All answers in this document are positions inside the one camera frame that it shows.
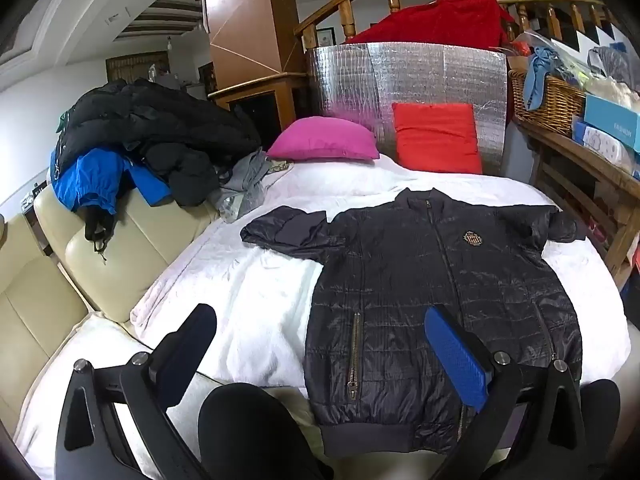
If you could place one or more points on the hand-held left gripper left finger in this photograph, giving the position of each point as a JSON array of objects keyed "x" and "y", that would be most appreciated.
[{"x": 192, "y": 340}]

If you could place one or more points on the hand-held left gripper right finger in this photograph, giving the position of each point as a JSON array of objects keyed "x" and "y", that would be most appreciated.
[{"x": 452, "y": 355}]

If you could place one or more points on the black quilted zip jacket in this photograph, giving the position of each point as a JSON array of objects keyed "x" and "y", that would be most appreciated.
[{"x": 400, "y": 285}]

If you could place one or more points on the white fleece blanket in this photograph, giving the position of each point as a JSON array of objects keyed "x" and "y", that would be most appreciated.
[{"x": 240, "y": 285}]

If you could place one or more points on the cream leather sofa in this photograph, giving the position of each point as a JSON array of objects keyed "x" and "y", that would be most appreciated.
[{"x": 110, "y": 270}]

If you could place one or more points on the person's left leg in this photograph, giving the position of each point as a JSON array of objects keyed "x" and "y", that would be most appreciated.
[{"x": 250, "y": 435}]

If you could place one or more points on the person's leg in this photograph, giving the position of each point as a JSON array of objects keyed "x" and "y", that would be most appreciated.
[
  {"x": 602, "y": 410},
  {"x": 250, "y": 435}
]

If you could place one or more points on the person's right leg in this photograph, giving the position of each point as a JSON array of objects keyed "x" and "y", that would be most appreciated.
[{"x": 602, "y": 410}]

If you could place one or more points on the grey garment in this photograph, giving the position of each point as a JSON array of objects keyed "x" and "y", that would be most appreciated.
[{"x": 245, "y": 180}]

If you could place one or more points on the blue jacket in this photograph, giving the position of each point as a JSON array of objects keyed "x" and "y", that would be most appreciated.
[{"x": 95, "y": 180}]

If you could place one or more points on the red pillow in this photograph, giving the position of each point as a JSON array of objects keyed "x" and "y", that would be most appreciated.
[{"x": 435, "y": 140}]

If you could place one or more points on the black puffer coat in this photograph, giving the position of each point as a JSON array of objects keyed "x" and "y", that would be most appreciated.
[{"x": 150, "y": 120}]

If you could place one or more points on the wooden side table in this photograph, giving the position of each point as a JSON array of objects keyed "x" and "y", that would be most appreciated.
[{"x": 580, "y": 160}]

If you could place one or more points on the magenta pillow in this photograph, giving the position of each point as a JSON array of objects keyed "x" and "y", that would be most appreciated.
[{"x": 325, "y": 140}]

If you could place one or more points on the patterned tissue box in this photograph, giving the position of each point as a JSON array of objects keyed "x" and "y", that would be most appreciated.
[{"x": 602, "y": 147}]

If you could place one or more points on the wicker basket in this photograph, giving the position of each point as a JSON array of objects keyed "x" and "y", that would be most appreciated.
[{"x": 555, "y": 105}]

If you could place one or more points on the teal cardboard box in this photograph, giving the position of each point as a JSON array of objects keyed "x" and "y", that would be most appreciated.
[{"x": 612, "y": 120}]

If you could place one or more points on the light blue cloth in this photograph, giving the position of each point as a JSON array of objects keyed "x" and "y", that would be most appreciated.
[{"x": 537, "y": 80}]

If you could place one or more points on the silver foil insulation panel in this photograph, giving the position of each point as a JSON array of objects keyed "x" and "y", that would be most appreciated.
[{"x": 360, "y": 80}]

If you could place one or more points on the brown wooden pillar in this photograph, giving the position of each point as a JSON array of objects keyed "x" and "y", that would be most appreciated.
[{"x": 245, "y": 15}]

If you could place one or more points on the grey folded cloth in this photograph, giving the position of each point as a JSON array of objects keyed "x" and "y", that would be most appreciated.
[{"x": 612, "y": 65}]

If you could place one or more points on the red fuzzy blanket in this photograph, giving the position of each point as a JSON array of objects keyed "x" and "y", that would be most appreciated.
[{"x": 440, "y": 22}]

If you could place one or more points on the wooden stair railing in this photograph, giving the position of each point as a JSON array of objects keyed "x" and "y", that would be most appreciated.
[{"x": 350, "y": 7}]

